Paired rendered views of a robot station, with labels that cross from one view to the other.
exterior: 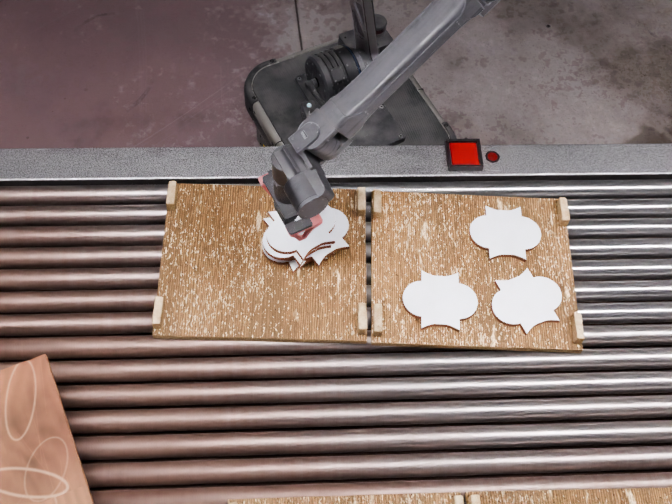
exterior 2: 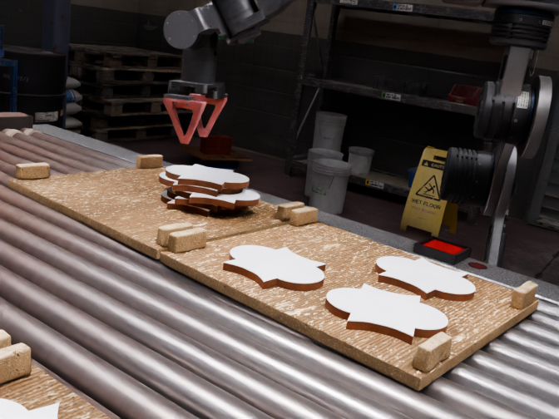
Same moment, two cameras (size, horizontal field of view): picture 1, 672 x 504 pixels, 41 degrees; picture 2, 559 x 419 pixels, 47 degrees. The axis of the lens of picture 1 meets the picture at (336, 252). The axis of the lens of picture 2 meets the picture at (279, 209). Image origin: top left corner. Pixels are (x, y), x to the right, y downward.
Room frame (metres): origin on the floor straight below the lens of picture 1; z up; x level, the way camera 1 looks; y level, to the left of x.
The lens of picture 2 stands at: (0.22, -0.77, 1.25)
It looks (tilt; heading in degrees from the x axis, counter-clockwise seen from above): 15 degrees down; 43
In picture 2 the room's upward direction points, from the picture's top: 8 degrees clockwise
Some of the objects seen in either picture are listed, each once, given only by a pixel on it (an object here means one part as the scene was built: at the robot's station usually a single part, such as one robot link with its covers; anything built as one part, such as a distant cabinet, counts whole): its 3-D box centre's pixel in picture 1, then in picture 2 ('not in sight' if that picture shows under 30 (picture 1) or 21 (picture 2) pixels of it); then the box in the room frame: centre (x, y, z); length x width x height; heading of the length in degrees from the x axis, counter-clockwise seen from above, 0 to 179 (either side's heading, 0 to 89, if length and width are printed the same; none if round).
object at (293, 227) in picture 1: (298, 220); (189, 115); (0.88, 0.07, 1.10); 0.07 x 0.07 x 0.09; 32
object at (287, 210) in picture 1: (289, 185); (199, 70); (0.91, 0.10, 1.17); 0.10 x 0.07 x 0.07; 32
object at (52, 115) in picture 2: not in sight; (22, 110); (2.35, 3.92, 0.44); 0.59 x 0.59 x 0.88
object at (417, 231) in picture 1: (472, 268); (350, 281); (0.91, -0.28, 0.93); 0.41 x 0.35 x 0.02; 94
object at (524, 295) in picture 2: (563, 211); (525, 294); (1.06, -0.46, 0.95); 0.06 x 0.02 x 0.03; 4
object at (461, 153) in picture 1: (463, 155); (442, 250); (1.20, -0.26, 0.92); 0.06 x 0.06 x 0.01; 8
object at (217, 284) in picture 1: (264, 260); (159, 202); (0.88, 0.14, 0.93); 0.41 x 0.35 x 0.02; 95
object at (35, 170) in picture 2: (158, 312); (32, 171); (0.73, 0.33, 0.95); 0.06 x 0.02 x 0.03; 5
